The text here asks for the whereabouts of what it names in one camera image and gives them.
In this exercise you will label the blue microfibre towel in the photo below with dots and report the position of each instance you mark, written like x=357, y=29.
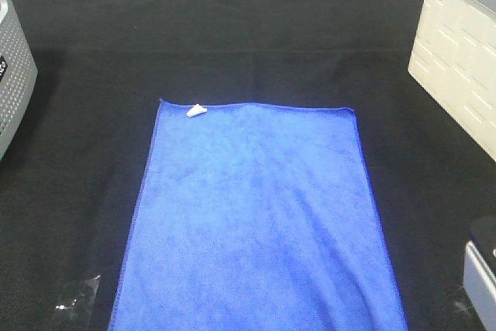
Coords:
x=256, y=217

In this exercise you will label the white towel label tag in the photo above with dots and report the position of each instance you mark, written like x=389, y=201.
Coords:
x=196, y=110

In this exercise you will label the white slotted storage bin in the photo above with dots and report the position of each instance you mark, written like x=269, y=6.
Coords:
x=453, y=59

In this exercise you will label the clear tape strip left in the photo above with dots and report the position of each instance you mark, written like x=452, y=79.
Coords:
x=74, y=306

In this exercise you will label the clear tape strip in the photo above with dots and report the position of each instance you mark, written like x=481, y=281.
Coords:
x=459, y=300
x=74, y=306

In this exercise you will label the grey perforated basket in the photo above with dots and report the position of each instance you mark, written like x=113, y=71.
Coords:
x=18, y=73

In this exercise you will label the clear tape strip right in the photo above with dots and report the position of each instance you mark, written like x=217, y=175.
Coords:
x=459, y=300

